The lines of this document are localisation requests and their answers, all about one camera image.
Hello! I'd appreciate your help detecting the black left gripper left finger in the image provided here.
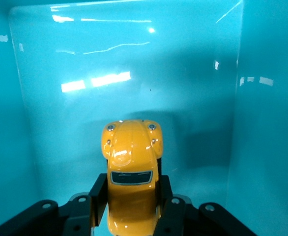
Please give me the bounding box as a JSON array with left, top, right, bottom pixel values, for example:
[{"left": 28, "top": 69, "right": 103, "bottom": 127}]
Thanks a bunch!
[{"left": 66, "top": 173, "right": 109, "bottom": 236}]

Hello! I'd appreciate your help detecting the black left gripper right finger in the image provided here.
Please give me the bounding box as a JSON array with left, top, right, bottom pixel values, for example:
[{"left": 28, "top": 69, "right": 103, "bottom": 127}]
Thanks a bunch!
[{"left": 153, "top": 174, "right": 193, "bottom": 236}]

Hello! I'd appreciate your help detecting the yellow toy beetle car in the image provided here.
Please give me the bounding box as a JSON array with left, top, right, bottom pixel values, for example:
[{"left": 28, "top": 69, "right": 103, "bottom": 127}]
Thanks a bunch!
[{"left": 101, "top": 119, "right": 164, "bottom": 236}]

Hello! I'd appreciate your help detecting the teal plastic bin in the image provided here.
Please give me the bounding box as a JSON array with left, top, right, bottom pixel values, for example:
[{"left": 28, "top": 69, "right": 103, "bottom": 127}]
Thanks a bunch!
[{"left": 0, "top": 0, "right": 288, "bottom": 236}]

